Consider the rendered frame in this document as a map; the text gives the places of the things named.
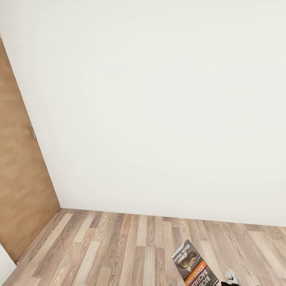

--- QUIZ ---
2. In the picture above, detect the hardback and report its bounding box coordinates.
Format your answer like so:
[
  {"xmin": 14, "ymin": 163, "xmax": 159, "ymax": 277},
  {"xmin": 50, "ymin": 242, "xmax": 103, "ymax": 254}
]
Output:
[{"xmin": 172, "ymin": 239, "xmax": 219, "ymax": 286}]

